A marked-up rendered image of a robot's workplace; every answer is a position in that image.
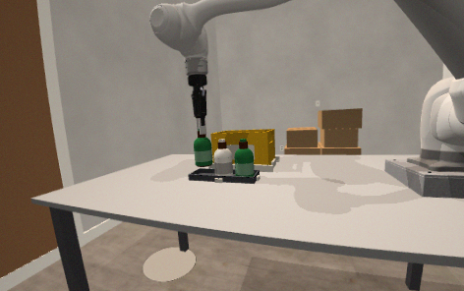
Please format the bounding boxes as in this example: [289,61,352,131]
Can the cream-white bottle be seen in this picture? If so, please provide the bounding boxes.
[214,140,233,176]

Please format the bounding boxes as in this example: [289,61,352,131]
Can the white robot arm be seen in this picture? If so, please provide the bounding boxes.
[150,0,464,172]

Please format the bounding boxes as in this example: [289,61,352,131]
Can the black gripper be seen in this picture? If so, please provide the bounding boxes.
[188,74,207,135]

